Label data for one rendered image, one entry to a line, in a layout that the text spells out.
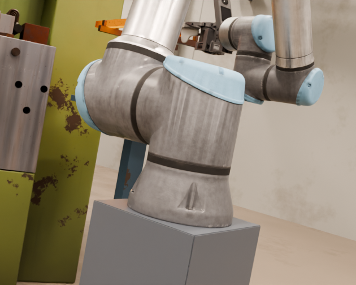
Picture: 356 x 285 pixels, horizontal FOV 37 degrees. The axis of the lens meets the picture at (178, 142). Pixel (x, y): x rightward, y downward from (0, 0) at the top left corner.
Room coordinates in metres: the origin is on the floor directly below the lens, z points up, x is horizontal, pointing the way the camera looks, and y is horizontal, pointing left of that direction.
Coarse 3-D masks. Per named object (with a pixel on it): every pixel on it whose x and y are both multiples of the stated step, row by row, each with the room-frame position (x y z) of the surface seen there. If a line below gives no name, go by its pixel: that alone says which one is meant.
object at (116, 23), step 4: (108, 20) 1.84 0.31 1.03; (112, 20) 1.81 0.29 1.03; (116, 20) 1.79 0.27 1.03; (120, 20) 1.76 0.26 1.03; (124, 20) 1.74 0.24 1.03; (96, 24) 1.92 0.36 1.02; (100, 24) 1.89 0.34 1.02; (108, 24) 1.83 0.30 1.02; (112, 24) 1.81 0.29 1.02; (116, 24) 1.78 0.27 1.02; (120, 24) 1.76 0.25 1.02; (124, 24) 1.73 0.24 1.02
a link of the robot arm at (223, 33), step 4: (224, 20) 1.45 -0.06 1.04; (228, 20) 1.43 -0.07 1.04; (232, 20) 1.42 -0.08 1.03; (224, 24) 1.43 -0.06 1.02; (228, 24) 1.42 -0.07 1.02; (220, 28) 1.44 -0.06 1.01; (224, 28) 1.43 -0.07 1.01; (228, 28) 1.41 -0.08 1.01; (220, 32) 1.44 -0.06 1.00; (224, 32) 1.42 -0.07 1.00; (220, 36) 1.44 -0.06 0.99; (224, 36) 1.43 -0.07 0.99; (220, 40) 1.45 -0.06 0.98; (224, 40) 1.43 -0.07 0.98; (228, 40) 1.42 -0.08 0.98; (224, 44) 1.44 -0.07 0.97; (228, 44) 1.43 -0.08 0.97; (224, 48) 1.46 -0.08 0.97; (228, 48) 1.45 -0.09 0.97; (232, 48) 1.43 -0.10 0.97
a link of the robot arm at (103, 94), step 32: (160, 0) 1.04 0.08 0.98; (128, 32) 1.04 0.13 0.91; (160, 32) 1.03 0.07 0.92; (96, 64) 1.06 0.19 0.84; (128, 64) 1.00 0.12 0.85; (160, 64) 1.01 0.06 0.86; (96, 96) 1.01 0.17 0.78; (128, 96) 0.96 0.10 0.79; (96, 128) 1.06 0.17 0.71; (128, 128) 0.98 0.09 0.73
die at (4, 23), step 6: (0, 12) 1.83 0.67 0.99; (0, 18) 1.84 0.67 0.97; (6, 18) 1.84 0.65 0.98; (12, 18) 1.85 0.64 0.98; (0, 24) 1.84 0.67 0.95; (6, 24) 1.84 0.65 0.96; (12, 24) 1.85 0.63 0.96; (0, 30) 1.84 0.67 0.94; (6, 30) 1.85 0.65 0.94; (12, 30) 1.85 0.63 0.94
